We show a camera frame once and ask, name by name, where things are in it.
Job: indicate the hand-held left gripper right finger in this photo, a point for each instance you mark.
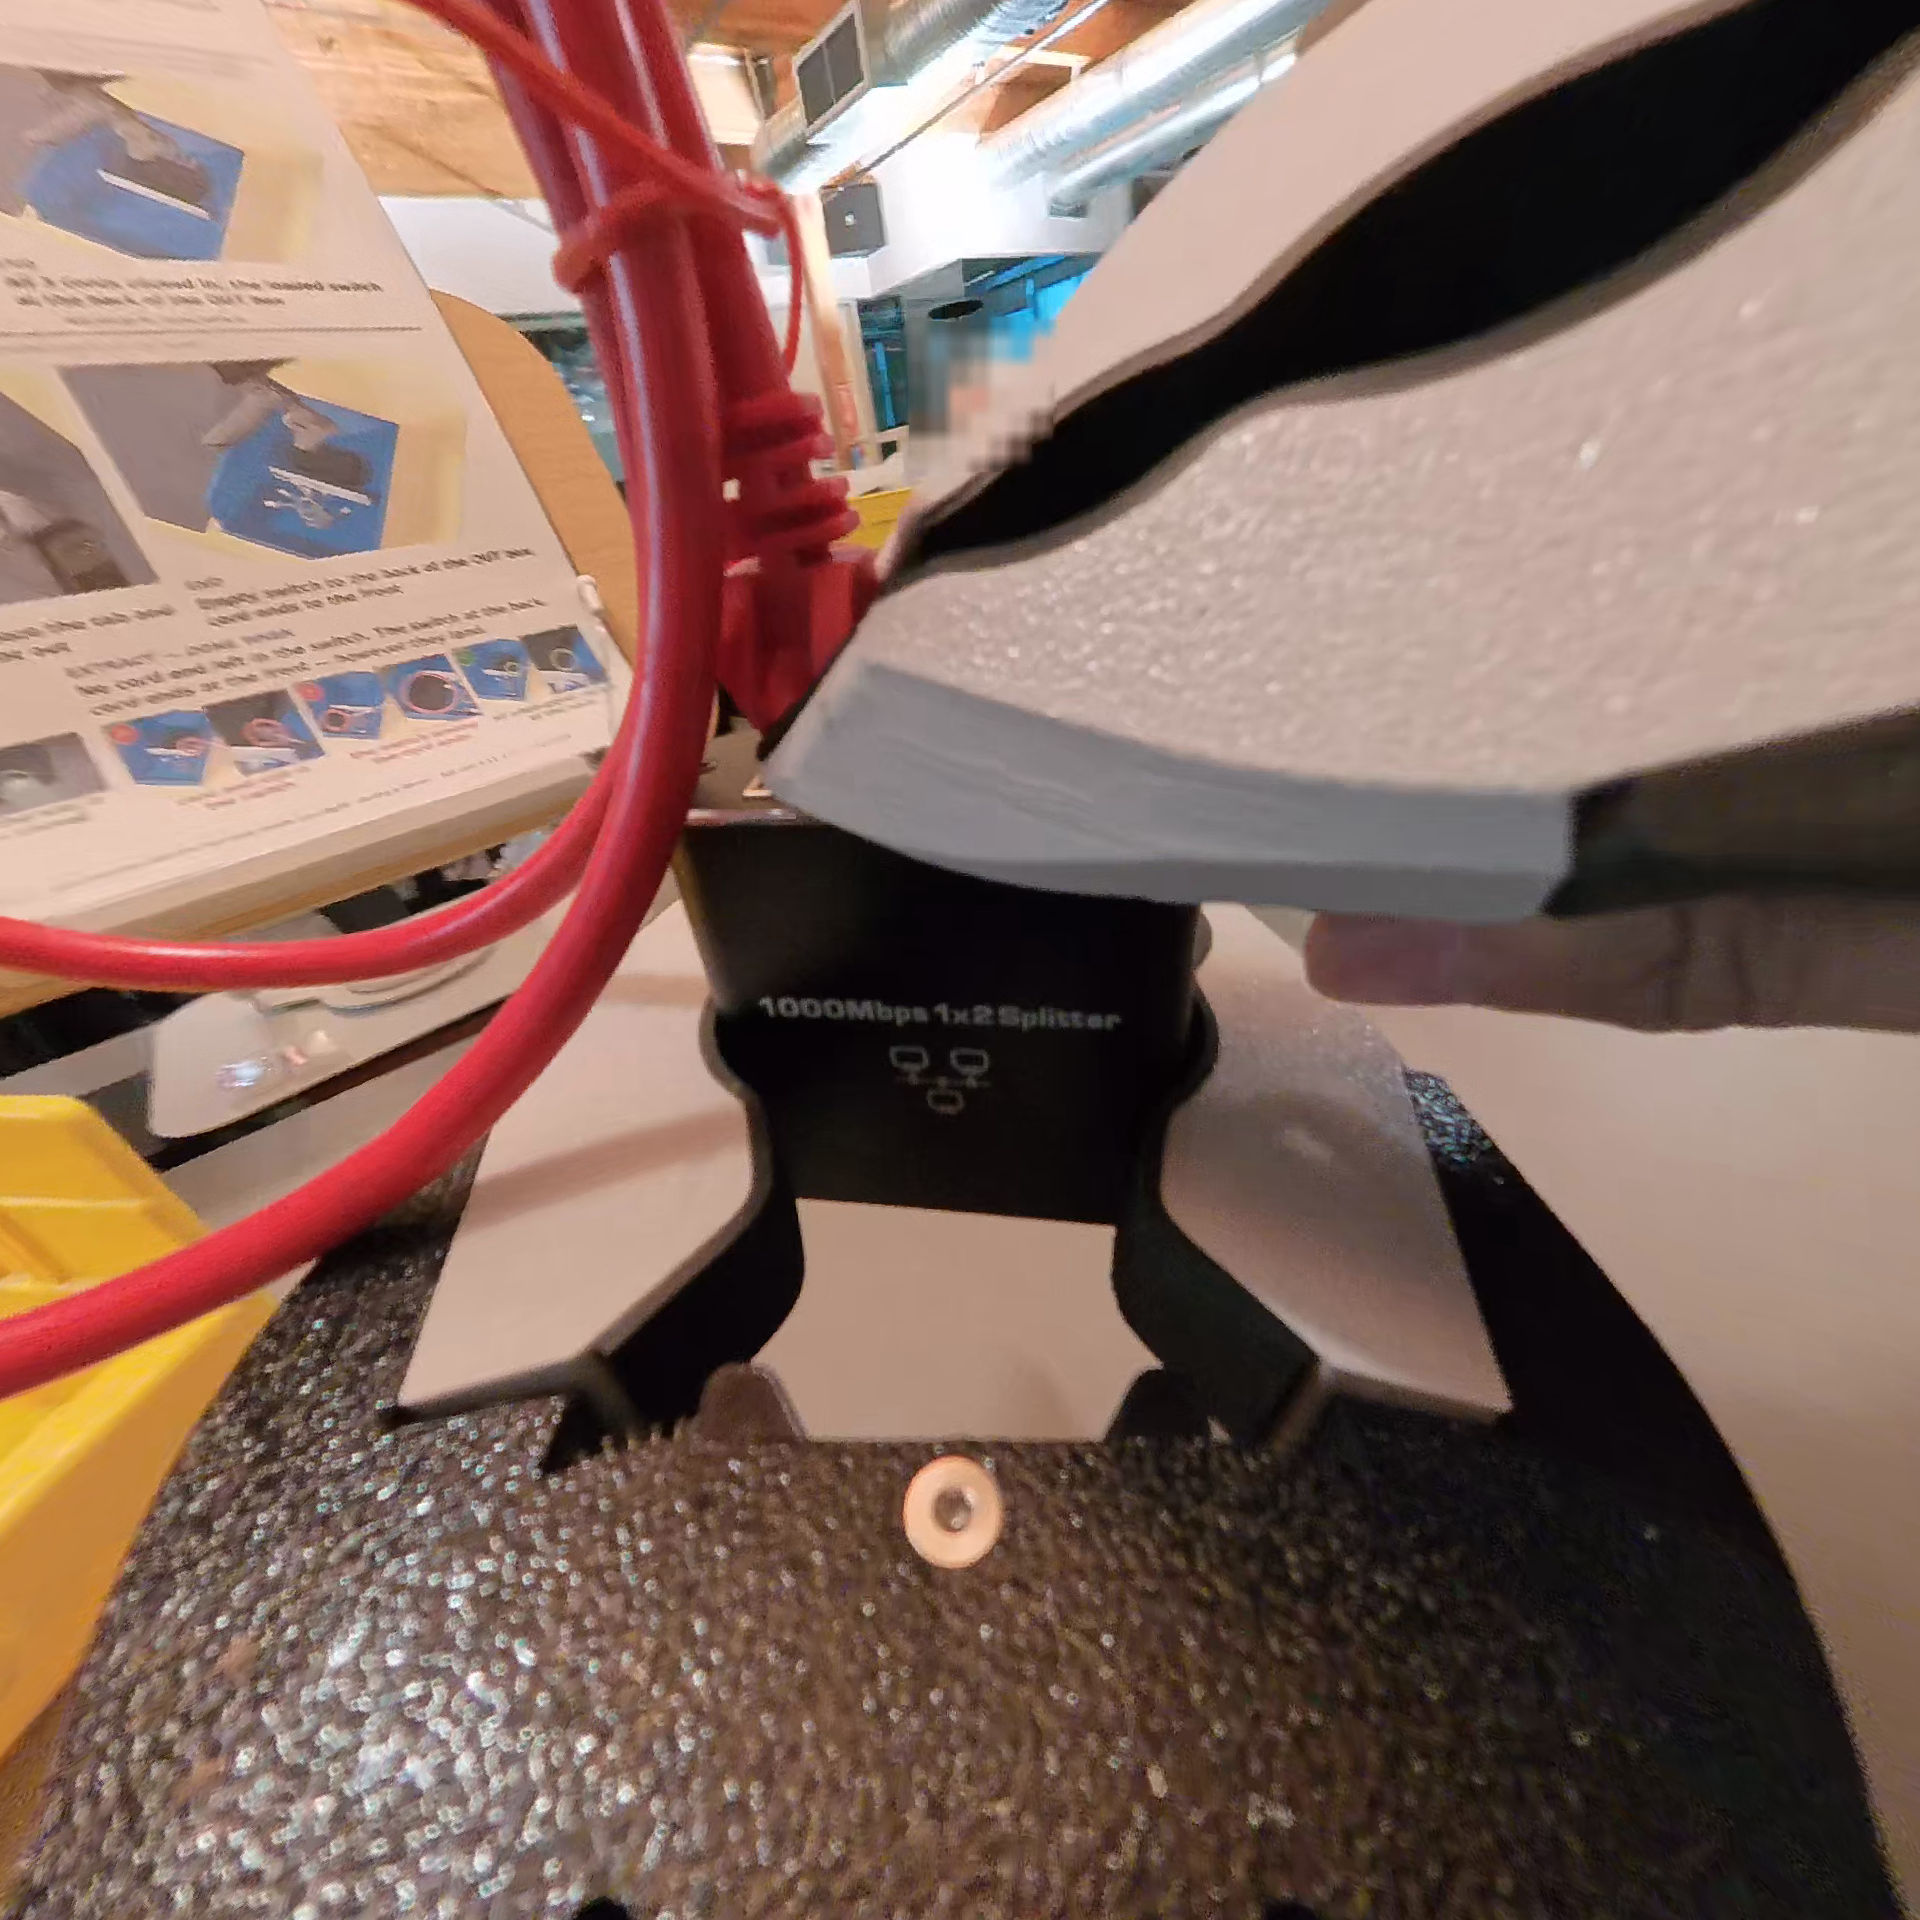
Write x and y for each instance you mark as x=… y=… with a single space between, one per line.
x=1320 y=1200

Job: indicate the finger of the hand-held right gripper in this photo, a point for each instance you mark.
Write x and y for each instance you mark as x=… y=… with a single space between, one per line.
x=1350 y=629
x=1350 y=182

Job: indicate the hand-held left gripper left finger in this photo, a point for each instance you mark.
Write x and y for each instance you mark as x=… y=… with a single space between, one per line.
x=599 y=1230

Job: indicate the black ethernet splitter box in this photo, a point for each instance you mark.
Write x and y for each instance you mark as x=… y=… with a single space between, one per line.
x=961 y=960

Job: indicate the yellow plastic bin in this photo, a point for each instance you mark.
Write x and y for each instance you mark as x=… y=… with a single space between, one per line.
x=90 y=1425

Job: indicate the person's right hand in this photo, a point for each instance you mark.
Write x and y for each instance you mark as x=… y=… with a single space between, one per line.
x=1576 y=967

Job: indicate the yellow parts tray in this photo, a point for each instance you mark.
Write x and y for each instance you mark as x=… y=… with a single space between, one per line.
x=879 y=525

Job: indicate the wooden instruction board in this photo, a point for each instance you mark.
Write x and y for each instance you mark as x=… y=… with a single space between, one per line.
x=524 y=422

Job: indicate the printed instruction sheet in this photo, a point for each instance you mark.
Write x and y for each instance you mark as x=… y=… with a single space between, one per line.
x=224 y=451

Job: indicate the silver ventilation duct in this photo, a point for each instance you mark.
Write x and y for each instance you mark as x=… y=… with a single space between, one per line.
x=1080 y=75

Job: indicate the black wall speaker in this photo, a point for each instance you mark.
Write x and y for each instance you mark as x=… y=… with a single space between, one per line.
x=854 y=217

